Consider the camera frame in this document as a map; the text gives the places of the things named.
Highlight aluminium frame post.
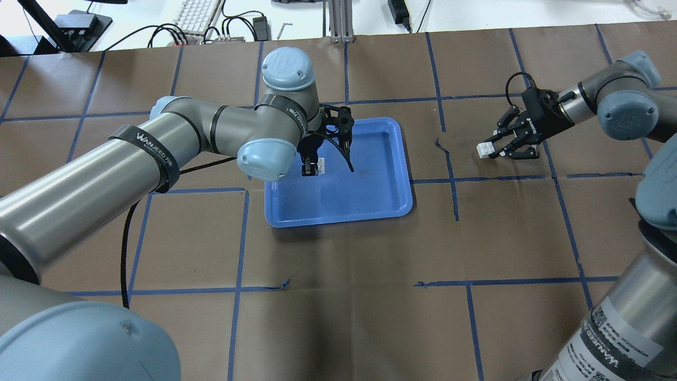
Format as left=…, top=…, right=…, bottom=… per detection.
left=327, top=0, right=355, bottom=43

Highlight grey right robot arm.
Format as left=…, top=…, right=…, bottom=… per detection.
left=477, top=51, right=675, bottom=380

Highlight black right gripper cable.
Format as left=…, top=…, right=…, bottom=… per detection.
left=505, top=72, right=536, bottom=109

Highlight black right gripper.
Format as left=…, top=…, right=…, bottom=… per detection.
left=484, top=89, right=574, bottom=160

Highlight white keyboard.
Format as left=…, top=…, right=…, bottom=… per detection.
left=172, top=1, right=223, bottom=37

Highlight blue plastic tray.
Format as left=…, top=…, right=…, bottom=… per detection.
left=264, top=117, right=414, bottom=228

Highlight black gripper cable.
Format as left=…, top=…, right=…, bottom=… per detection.
left=121, top=156, right=239, bottom=310
left=505, top=72, right=536, bottom=109

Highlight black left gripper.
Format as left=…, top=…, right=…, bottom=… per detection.
left=298, top=105, right=355, bottom=177

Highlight white block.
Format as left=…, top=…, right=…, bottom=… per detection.
left=476, top=142, right=497, bottom=159
left=315, top=157, right=325, bottom=176

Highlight black power adapter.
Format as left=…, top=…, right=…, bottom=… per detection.
left=387, top=0, right=409, bottom=25

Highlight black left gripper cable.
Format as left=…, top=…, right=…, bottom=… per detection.
left=121, top=156, right=239, bottom=310

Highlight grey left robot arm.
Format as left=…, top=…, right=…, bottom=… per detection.
left=1, top=47, right=354, bottom=380

